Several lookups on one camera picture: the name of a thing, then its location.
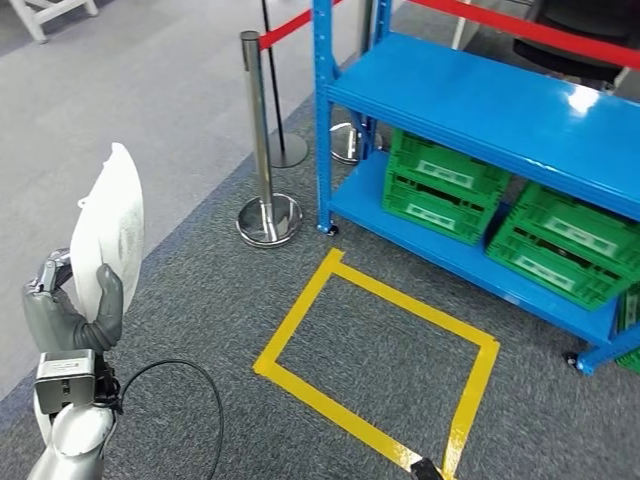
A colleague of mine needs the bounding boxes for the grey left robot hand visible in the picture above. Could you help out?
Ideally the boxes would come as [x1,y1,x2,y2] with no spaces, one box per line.
[22,248,125,356]

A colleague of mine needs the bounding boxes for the white curved plastic part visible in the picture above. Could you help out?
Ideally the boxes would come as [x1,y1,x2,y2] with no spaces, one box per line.
[69,142,146,324]

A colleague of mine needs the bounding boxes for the blue metal shelf rack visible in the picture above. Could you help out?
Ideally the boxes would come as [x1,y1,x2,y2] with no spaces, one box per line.
[312,0,640,378]

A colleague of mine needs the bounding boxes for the black pole stanchion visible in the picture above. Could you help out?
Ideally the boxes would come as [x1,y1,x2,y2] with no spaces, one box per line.
[260,0,310,170]

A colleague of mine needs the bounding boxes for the yellow floor tape square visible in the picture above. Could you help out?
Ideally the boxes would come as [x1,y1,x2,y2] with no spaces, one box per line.
[252,248,501,480]

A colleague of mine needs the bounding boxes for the red barrier belt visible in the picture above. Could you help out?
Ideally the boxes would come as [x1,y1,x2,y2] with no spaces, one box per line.
[408,0,640,72]
[258,0,346,52]

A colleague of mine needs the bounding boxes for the green plastic crate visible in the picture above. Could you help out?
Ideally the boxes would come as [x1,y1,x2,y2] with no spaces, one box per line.
[382,129,512,248]
[485,182,640,313]

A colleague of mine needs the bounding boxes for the white desk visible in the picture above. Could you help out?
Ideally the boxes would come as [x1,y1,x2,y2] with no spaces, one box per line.
[451,13,471,52]

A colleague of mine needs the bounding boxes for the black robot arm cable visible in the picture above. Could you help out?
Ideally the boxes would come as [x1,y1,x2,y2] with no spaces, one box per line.
[117,359,225,480]

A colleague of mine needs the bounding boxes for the white table frame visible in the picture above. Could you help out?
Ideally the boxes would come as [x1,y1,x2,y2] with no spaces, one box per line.
[7,0,100,45]

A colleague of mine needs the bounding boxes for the chrome stanchion post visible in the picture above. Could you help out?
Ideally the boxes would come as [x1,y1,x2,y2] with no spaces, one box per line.
[330,0,384,167]
[235,30,304,250]

